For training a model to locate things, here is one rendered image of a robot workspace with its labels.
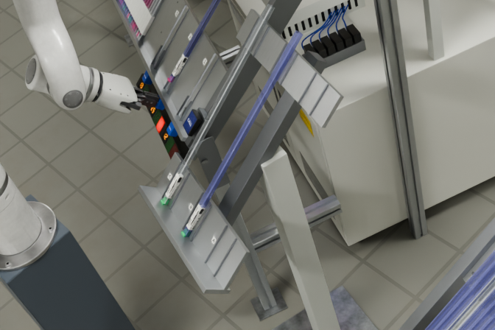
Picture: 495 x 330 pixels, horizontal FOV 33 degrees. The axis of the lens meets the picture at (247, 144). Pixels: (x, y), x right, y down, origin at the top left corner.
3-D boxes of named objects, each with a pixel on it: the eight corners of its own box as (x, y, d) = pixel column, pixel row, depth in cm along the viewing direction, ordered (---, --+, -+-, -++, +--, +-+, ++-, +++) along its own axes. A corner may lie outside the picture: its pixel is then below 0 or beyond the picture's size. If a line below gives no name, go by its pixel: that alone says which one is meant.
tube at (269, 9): (168, 205, 187) (163, 205, 187) (165, 201, 188) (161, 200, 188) (275, 8, 169) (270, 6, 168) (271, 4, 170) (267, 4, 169)
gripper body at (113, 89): (79, 85, 208) (119, 94, 214) (89, 110, 201) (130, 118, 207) (91, 60, 204) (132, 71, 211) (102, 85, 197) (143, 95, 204)
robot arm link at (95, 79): (71, 85, 206) (82, 88, 208) (79, 107, 200) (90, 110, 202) (85, 58, 203) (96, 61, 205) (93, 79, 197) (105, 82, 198)
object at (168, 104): (205, 146, 203) (180, 141, 199) (132, 4, 248) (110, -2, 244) (208, 142, 203) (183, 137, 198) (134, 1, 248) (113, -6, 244)
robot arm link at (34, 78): (95, 76, 196) (83, 60, 203) (42, 63, 189) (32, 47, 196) (82, 107, 199) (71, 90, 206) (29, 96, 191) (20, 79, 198)
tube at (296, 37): (188, 237, 180) (183, 236, 179) (185, 233, 181) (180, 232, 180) (303, 34, 162) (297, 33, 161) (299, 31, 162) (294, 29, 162)
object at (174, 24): (199, 140, 201) (188, 138, 199) (127, -2, 246) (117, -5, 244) (237, 77, 193) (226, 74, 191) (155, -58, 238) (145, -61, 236)
